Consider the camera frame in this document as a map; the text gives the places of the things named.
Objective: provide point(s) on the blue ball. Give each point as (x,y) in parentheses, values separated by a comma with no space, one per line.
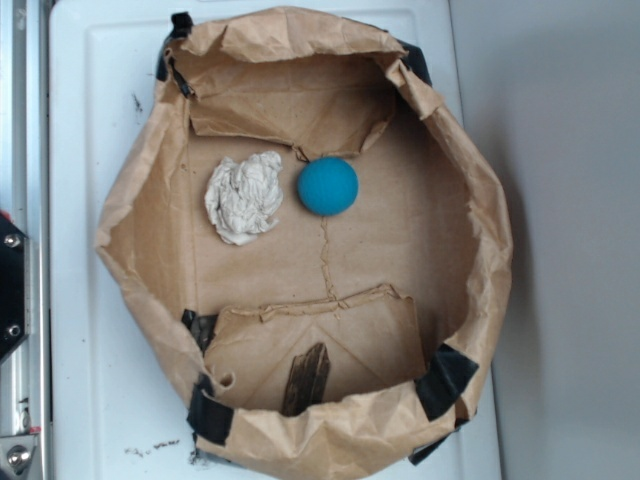
(328,186)

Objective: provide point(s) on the brown paper bag bin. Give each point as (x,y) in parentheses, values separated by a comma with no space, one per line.
(298,387)

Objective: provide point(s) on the crumpled white paper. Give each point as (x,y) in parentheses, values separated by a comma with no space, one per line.
(241,198)

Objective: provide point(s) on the black mounting plate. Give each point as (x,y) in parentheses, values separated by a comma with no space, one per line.
(15,323)

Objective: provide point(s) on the aluminium frame rail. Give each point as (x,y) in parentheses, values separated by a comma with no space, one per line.
(25,384)

